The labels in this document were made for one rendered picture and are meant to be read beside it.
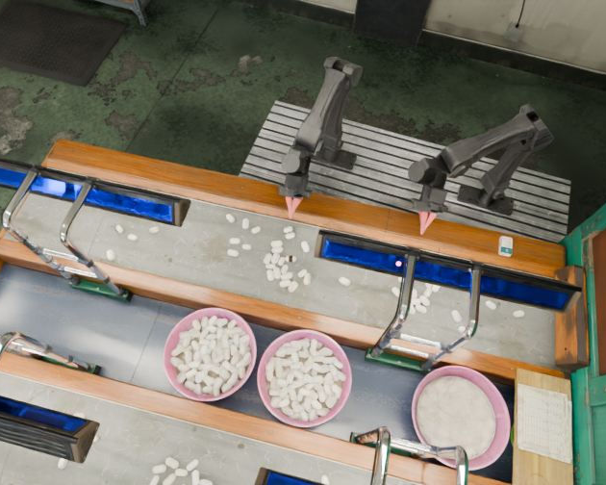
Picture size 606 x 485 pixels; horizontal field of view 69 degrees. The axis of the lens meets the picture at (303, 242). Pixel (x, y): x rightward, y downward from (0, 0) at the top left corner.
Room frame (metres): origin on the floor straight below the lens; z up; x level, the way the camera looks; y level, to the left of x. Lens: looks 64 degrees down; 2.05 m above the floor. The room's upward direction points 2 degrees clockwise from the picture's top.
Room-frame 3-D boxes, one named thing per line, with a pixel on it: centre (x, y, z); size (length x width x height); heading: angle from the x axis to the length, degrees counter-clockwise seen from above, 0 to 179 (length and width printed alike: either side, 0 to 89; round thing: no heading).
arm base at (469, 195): (0.88, -0.67, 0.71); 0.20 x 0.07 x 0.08; 73
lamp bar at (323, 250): (0.43, -0.34, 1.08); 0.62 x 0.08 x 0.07; 78
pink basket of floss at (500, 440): (0.12, -0.45, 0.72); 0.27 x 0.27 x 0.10
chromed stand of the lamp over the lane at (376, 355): (0.35, -0.32, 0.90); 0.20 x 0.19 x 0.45; 78
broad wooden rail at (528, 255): (0.78, 0.03, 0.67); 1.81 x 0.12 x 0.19; 78
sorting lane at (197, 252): (0.58, 0.08, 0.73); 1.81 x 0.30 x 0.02; 78
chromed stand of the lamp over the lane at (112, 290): (0.55, 0.63, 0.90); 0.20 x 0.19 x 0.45; 78
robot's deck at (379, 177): (0.73, -0.30, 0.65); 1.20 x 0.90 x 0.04; 73
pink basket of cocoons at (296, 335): (0.21, -0.02, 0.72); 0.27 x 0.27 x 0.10
